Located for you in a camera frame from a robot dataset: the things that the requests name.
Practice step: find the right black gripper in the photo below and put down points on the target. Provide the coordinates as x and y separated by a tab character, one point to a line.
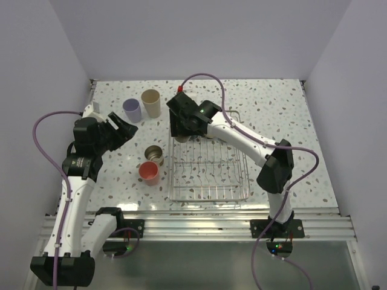
176	128

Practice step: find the wire dish rack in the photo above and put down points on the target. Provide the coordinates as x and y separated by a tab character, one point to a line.
207	170

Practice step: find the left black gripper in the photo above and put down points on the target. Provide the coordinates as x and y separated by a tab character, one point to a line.
123	133

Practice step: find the steel cup with handle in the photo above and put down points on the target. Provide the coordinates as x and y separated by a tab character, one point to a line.
154	153

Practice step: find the small grey-green mug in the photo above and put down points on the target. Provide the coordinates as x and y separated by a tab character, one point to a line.
182	139

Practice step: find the aluminium rail frame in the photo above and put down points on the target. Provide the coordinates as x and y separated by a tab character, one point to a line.
234	225

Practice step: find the tall beige plastic cup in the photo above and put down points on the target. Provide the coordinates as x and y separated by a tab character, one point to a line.
151	101

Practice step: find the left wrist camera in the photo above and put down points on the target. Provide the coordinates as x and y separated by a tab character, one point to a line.
93	110

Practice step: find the red plastic cup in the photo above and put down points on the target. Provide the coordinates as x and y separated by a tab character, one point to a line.
149	172

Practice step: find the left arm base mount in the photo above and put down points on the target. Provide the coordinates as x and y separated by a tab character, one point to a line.
130	228

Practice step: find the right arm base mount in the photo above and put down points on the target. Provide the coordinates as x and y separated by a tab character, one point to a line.
293	228

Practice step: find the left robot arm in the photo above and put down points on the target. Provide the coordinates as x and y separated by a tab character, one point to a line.
69	255

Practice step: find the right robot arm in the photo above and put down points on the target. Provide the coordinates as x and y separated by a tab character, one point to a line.
208	120

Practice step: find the purple plastic cup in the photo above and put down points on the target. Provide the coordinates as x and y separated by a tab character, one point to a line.
132	109

